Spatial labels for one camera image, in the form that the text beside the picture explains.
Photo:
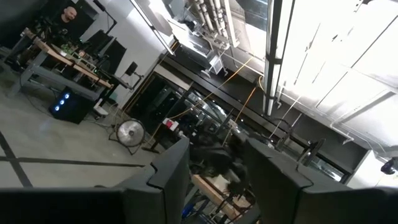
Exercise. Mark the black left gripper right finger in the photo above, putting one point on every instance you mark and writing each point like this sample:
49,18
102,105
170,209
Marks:
273,193

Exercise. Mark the red and white box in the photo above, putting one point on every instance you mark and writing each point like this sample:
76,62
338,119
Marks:
169,124

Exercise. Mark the person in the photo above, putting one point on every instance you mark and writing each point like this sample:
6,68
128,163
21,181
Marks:
69,18

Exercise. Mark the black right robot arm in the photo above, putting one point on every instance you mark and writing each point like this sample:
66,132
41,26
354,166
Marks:
217,158

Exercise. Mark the black boom lamp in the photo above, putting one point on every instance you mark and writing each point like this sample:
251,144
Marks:
99,5

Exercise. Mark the wooden workbench with grey legs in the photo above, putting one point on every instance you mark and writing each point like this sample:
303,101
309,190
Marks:
93,76

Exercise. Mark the white ceiling pipes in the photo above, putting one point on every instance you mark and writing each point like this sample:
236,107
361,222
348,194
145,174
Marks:
214,18

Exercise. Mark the black ceiling camera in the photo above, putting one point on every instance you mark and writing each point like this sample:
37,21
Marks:
388,167

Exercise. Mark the round metal floor fan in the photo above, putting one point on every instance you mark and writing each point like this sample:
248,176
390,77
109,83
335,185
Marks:
130,133

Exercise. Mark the black computer tower blue lights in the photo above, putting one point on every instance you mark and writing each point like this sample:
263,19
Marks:
71,107

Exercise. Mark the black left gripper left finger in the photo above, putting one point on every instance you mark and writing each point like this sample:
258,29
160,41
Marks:
168,193

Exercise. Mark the small black monitor on arm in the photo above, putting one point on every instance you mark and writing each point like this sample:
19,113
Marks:
132,68

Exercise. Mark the black partition panel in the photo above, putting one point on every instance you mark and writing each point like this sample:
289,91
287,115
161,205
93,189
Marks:
115,53

